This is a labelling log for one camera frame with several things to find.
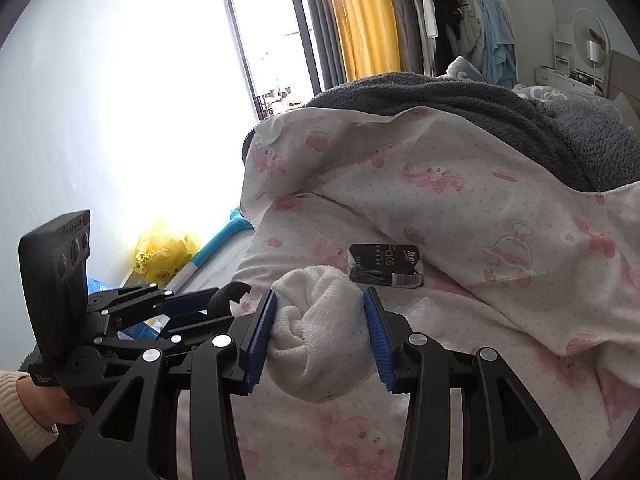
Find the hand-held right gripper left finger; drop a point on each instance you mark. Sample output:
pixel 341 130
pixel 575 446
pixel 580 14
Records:
pixel 260 345

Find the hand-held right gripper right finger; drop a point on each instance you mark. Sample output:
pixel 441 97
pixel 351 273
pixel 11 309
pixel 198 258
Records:
pixel 378 341

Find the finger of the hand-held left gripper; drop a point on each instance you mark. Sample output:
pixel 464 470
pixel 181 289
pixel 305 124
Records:
pixel 195 327
pixel 185 301

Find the white sock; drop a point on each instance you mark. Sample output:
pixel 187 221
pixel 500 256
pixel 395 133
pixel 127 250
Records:
pixel 320 330

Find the person's left forearm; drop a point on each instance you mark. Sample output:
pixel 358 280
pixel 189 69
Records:
pixel 25 410

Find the person's left hand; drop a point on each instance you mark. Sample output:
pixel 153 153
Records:
pixel 52 405

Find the blue packet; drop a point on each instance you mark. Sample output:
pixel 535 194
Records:
pixel 145 329

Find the yellow plastic bag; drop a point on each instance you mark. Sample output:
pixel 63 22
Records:
pixel 162 252

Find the teal plush claw toy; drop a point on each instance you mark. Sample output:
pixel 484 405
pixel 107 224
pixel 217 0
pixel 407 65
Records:
pixel 220 245

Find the black packet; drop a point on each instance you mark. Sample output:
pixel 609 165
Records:
pixel 385 265

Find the pink printed blanket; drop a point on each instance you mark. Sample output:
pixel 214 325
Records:
pixel 475 260

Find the grey fleece blanket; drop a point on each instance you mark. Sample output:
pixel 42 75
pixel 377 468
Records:
pixel 500 110

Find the glass balcony door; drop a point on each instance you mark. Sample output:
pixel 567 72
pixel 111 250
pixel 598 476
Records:
pixel 260 40

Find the blue plush pillow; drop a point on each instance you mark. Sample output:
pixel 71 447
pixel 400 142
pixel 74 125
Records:
pixel 465 69

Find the blue printed pillow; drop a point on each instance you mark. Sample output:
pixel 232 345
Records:
pixel 540 92

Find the grey curtain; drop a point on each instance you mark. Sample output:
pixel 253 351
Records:
pixel 312 20

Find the grey hanging garment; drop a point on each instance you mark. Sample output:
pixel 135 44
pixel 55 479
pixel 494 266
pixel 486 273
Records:
pixel 405 25

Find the light blue hanging garment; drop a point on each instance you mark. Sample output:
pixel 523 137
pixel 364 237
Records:
pixel 500 45

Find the white vanity table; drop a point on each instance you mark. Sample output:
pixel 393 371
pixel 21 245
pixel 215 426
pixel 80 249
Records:
pixel 565 77

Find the yellow curtain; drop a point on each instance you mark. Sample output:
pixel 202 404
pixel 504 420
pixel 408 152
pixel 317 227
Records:
pixel 362 15

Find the black hanging garment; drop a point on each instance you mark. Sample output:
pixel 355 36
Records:
pixel 445 15

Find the white hanging jacket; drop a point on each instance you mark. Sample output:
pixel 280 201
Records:
pixel 467 15

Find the grey padded headboard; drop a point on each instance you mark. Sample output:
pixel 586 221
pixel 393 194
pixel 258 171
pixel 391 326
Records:
pixel 625 85

